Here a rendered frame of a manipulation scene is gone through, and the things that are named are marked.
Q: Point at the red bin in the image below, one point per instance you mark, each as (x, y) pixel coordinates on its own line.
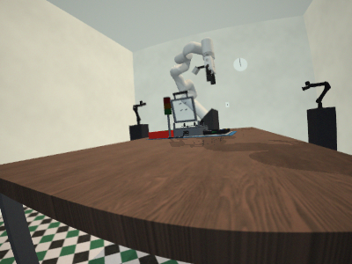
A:
(160, 134)

